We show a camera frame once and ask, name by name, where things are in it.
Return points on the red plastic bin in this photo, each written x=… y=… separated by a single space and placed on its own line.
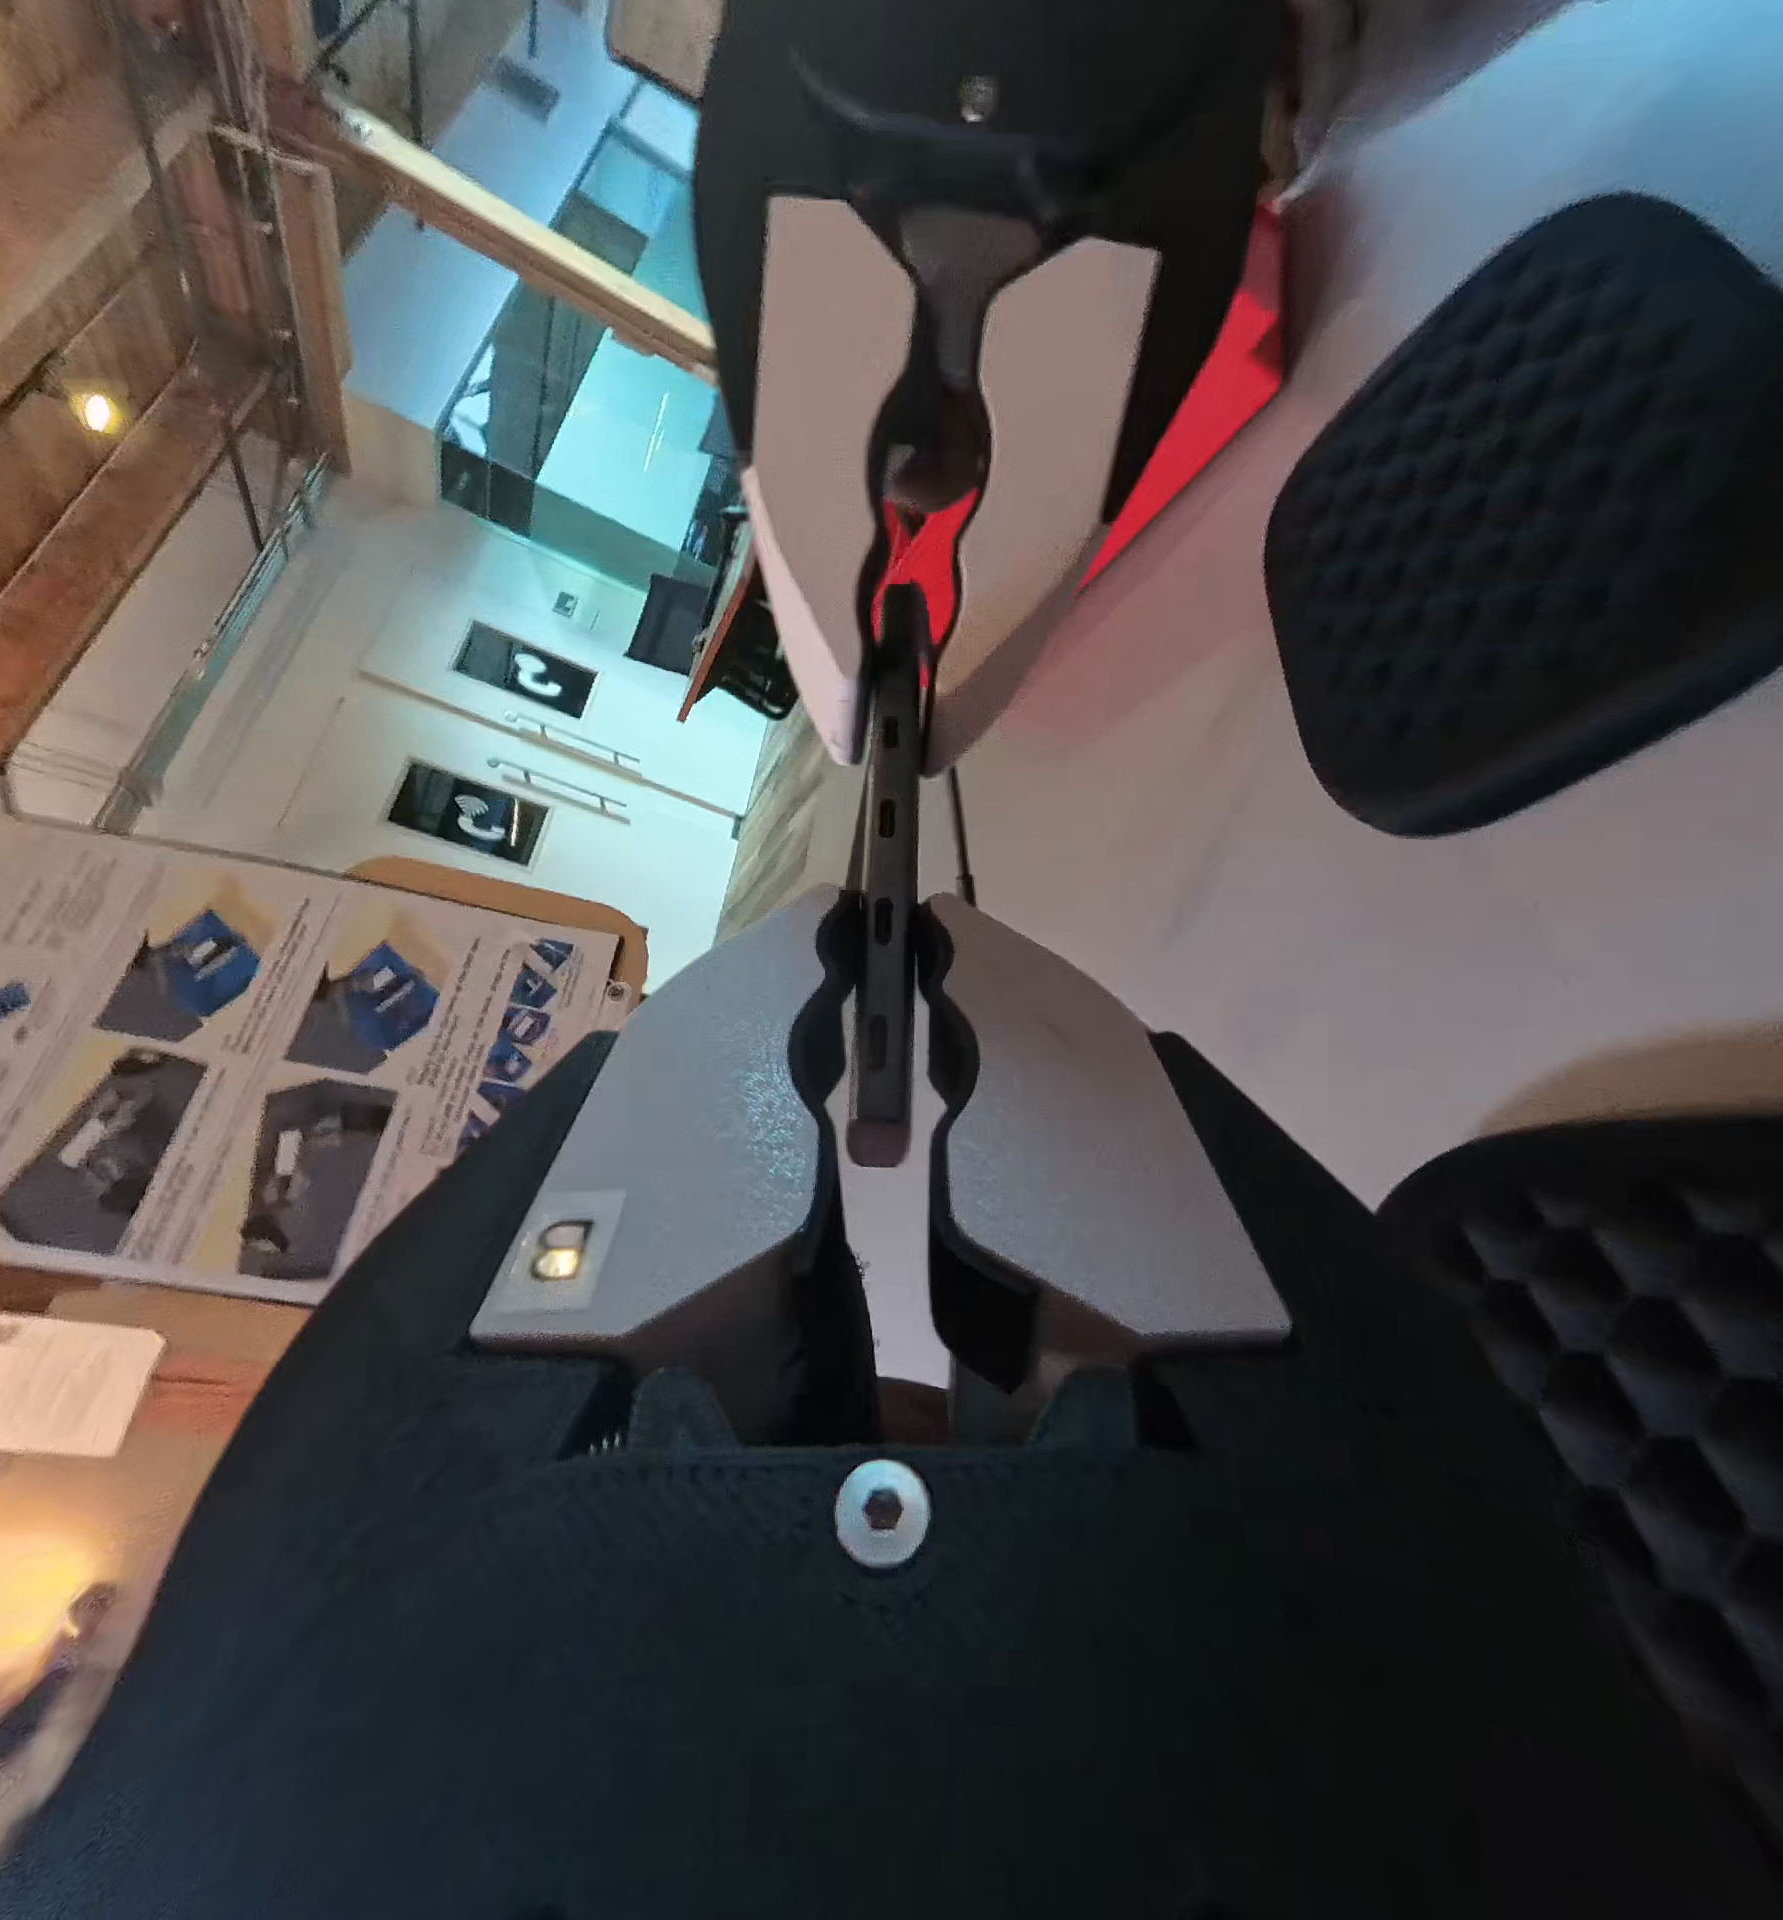
x=1193 y=390

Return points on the black wall sign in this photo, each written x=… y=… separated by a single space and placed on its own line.
x=469 y=816
x=526 y=670

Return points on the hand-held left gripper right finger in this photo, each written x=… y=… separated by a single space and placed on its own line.
x=1101 y=1172

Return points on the black monitor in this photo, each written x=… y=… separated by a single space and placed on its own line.
x=670 y=623

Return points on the ceiling spotlight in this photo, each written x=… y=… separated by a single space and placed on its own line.
x=94 y=410

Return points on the white paper sheet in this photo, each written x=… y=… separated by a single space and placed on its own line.
x=35 y=1380

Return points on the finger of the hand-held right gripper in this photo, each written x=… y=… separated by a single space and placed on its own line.
x=1049 y=451
x=816 y=451

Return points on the poster board with photos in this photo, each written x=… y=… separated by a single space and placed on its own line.
x=231 y=1050

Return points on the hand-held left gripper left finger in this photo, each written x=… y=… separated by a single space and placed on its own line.
x=680 y=1141

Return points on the black office chair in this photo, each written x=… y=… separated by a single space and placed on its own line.
x=757 y=669

